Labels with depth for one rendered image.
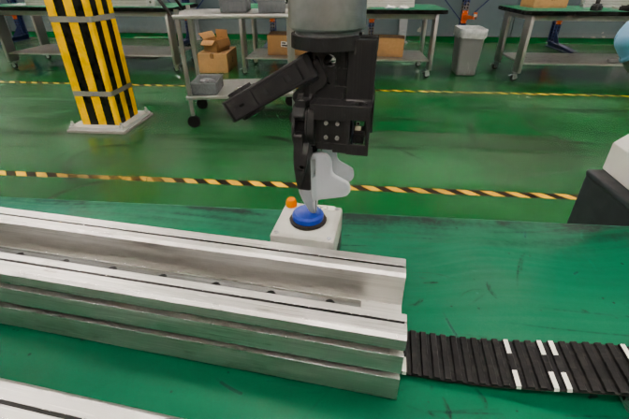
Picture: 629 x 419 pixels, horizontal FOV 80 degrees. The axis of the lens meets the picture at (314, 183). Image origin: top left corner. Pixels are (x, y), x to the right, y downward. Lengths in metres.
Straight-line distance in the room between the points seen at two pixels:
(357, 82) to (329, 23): 0.06
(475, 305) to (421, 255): 0.10
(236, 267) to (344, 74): 0.23
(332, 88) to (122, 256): 0.30
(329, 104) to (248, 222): 0.28
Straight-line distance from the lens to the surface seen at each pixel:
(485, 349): 0.44
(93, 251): 0.51
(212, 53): 5.20
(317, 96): 0.40
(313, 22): 0.36
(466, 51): 5.20
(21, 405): 0.35
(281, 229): 0.47
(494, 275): 0.55
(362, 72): 0.38
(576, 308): 0.55
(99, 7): 3.43
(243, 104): 0.41
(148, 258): 0.47
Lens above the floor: 1.12
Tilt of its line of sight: 29 degrees down
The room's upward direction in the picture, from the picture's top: straight up
